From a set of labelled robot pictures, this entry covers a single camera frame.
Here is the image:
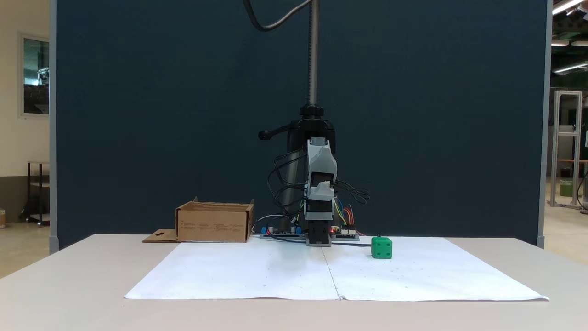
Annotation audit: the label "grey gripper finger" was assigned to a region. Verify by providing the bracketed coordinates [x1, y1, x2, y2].
[307, 181, 334, 201]

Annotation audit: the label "green dice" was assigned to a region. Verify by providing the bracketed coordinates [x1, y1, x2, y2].
[371, 235, 393, 260]

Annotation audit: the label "circuit board with red LED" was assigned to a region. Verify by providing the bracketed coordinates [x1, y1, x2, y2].
[331, 224, 361, 241]

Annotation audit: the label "blue circuit board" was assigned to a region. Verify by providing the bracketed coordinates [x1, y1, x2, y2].
[260, 225, 305, 240]

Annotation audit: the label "black table clamp stand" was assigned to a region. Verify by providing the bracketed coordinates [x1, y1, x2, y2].
[258, 104, 337, 233]

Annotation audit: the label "white paper sheet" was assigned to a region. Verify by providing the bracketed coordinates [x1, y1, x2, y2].
[322, 236, 550, 302]
[125, 239, 340, 300]

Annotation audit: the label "brown cardboard box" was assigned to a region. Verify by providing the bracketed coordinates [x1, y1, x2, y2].
[142, 197, 255, 243]

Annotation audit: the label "dark blue partition panel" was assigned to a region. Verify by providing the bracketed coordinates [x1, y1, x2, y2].
[49, 0, 553, 252]

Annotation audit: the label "fluorescent ceiling light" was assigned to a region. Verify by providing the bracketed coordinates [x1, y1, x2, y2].
[552, 0, 588, 15]
[553, 62, 588, 74]

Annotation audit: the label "black shelf cart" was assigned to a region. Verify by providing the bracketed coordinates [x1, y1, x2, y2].
[20, 160, 50, 227]

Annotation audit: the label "black gripper wire loop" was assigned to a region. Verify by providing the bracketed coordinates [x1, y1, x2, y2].
[334, 179, 371, 205]

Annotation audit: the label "black arm wire bundle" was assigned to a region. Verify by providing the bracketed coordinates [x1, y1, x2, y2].
[267, 152, 307, 222]

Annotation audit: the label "thick black cable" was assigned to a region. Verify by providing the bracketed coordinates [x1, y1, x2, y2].
[332, 233, 383, 248]

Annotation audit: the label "white thin cable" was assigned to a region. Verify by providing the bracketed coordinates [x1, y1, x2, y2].
[251, 214, 288, 236]

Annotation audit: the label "metal gooseneck camera pole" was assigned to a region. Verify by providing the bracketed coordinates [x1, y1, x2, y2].
[307, 0, 320, 107]

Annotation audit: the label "grey camera cable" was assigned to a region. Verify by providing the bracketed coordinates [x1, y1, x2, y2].
[242, 0, 314, 32]

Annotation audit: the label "aluminium profile frame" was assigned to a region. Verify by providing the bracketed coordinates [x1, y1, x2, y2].
[548, 90, 584, 210]

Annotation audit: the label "framed wall window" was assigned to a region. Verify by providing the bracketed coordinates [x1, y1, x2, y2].
[19, 33, 50, 120]

